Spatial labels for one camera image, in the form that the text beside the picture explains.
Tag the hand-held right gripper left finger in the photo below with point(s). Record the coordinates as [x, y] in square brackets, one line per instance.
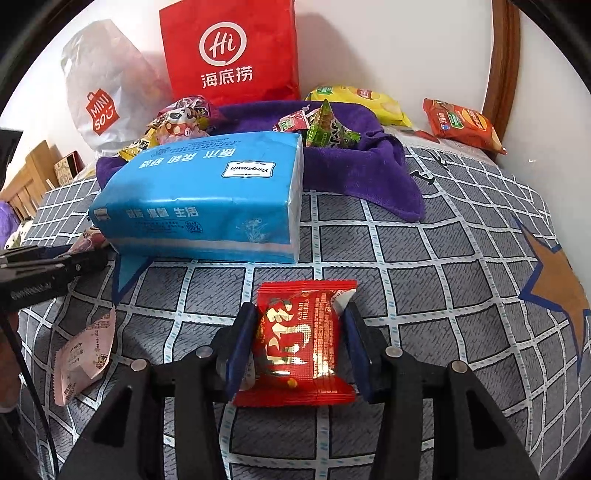
[242, 350]

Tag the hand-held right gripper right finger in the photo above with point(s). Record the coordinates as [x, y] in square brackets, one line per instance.
[358, 350]

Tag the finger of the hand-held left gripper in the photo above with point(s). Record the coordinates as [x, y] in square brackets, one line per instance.
[37, 253]
[69, 267]

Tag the pink patterned snack packet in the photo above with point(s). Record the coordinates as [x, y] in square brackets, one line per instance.
[92, 240]

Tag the red gold snack packet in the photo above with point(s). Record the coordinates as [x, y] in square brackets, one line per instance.
[295, 341]

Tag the wooden bedside cabinet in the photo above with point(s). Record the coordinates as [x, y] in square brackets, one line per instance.
[27, 184]

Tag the pale pink snack packet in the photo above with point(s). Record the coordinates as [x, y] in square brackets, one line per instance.
[83, 364]

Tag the patterned dark red box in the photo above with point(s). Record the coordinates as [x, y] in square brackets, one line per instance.
[69, 167]

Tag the grey checked bedsheet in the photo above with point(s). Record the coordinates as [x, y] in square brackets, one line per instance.
[415, 277]

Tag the yellow black snack packet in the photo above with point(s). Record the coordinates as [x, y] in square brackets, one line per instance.
[136, 147]

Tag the blue tissue pack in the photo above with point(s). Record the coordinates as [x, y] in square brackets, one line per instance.
[194, 184]

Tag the purple towel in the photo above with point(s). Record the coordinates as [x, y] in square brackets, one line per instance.
[369, 175]

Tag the white plastic shopping bag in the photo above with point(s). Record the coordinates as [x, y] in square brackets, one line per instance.
[92, 69]

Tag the purple cartoon snack packet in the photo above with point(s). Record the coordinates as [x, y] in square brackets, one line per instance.
[184, 113]

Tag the red green snack packet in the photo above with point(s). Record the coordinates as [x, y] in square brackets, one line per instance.
[293, 122]

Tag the orange red snack packet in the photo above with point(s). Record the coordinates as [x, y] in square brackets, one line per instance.
[461, 122]

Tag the yellow chips packet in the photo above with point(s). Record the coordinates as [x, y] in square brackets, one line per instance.
[360, 99]

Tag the red paper bag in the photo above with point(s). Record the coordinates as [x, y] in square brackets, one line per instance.
[268, 27]

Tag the brown wooden frame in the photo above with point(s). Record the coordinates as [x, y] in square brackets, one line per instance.
[501, 69]

